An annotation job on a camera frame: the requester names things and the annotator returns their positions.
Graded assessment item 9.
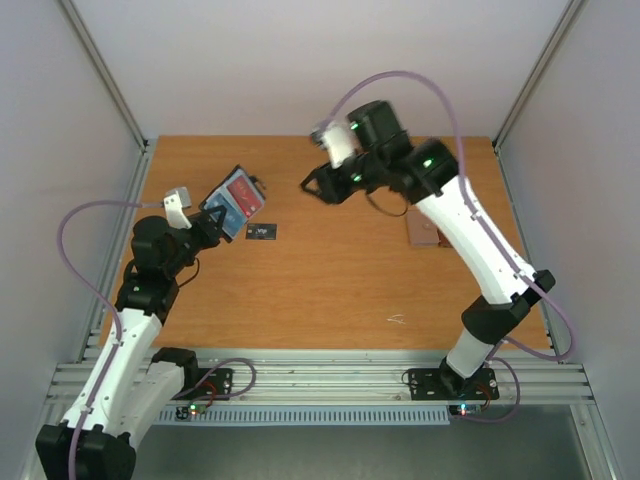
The aluminium rail frame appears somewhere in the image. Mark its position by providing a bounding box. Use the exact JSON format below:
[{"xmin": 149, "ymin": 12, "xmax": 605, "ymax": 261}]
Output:
[{"xmin": 47, "ymin": 347, "xmax": 596, "ymax": 406}]

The black credit card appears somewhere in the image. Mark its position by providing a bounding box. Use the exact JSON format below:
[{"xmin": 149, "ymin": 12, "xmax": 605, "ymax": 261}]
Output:
[{"xmin": 245, "ymin": 223, "xmax": 277, "ymax": 240}]

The beige leather card holder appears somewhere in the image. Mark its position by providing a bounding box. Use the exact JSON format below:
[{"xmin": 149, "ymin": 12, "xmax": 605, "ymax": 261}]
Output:
[{"xmin": 406, "ymin": 210, "xmax": 440, "ymax": 247}]

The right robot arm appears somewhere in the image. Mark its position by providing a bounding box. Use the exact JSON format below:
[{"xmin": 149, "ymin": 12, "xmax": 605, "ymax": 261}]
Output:
[{"xmin": 300, "ymin": 100, "xmax": 555, "ymax": 397}]

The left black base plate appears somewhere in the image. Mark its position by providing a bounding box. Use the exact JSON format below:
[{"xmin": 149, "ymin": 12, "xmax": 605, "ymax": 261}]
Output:
[{"xmin": 173, "ymin": 367, "xmax": 234, "ymax": 401}]

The grey slotted cable duct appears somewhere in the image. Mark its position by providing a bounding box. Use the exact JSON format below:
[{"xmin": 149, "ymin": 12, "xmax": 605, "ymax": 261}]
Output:
[{"xmin": 154, "ymin": 405, "xmax": 450, "ymax": 428}]

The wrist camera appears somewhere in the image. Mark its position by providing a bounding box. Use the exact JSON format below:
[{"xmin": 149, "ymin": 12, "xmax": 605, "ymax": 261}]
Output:
[
  {"xmin": 311, "ymin": 121, "xmax": 356, "ymax": 169},
  {"xmin": 163, "ymin": 186, "xmax": 192, "ymax": 230}
]

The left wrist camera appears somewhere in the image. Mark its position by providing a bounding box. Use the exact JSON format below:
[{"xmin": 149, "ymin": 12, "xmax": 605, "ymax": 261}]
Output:
[{"xmin": 163, "ymin": 186, "xmax": 192, "ymax": 230}]

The purple cable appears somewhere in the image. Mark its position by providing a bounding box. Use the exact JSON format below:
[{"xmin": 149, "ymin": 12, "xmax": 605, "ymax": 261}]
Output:
[
  {"xmin": 55, "ymin": 199, "xmax": 166, "ymax": 476},
  {"xmin": 319, "ymin": 70, "xmax": 577, "ymax": 362}
]

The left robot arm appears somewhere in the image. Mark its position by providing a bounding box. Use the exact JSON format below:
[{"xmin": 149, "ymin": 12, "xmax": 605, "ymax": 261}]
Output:
[{"xmin": 35, "ymin": 206, "xmax": 226, "ymax": 479}]

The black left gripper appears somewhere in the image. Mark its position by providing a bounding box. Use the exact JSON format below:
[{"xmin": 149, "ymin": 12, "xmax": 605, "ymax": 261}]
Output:
[{"xmin": 164, "ymin": 205, "xmax": 227, "ymax": 276}]

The circuit board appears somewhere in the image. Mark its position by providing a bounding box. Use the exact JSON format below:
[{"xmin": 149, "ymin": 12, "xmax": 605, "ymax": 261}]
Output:
[
  {"xmin": 449, "ymin": 403, "xmax": 484, "ymax": 417},
  {"xmin": 175, "ymin": 403, "xmax": 208, "ymax": 421}
]

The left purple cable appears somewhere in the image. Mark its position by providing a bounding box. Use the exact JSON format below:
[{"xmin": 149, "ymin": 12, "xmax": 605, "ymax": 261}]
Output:
[{"xmin": 55, "ymin": 199, "xmax": 166, "ymax": 476}]

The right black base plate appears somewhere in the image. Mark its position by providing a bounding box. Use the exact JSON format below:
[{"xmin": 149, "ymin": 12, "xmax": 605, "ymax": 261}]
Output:
[{"xmin": 401, "ymin": 367, "xmax": 500, "ymax": 401}]

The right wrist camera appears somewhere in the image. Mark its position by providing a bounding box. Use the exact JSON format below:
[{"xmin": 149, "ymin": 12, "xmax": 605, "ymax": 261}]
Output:
[{"xmin": 311, "ymin": 121, "xmax": 356, "ymax": 169}]

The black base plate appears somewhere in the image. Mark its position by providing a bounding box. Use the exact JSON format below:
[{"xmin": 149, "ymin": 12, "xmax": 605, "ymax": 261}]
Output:
[
  {"xmin": 173, "ymin": 367, "xmax": 234, "ymax": 401},
  {"xmin": 401, "ymin": 367, "xmax": 500, "ymax": 401}
]

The left circuit board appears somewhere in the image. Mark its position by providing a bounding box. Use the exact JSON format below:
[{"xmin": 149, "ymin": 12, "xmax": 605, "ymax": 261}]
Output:
[{"xmin": 175, "ymin": 403, "xmax": 208, "ymax": 421}]

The right circuit board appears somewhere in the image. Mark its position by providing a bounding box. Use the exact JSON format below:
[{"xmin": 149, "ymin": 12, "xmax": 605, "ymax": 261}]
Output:
[{"xmin": 449, "ymin": 403, "xmax": 484, "ymax": 417}]

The black leather card holder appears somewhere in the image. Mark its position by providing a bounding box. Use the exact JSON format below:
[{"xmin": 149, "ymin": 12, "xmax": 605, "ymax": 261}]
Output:
[{"xmin": 198, "ymin": 165, "xmax": 266, "ymax": 243}]

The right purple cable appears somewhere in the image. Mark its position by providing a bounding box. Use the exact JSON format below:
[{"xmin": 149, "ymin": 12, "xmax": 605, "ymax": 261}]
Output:
[{"xmin": 319, "ymin": 70, "xmax": 577, "ymax": 362}]

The blue credit card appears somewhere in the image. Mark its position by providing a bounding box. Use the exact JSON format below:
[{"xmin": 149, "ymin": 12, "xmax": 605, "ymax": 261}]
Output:
[{"xmin": 204, "ymin": 193, "xmax": 247, "ymax": 239}]

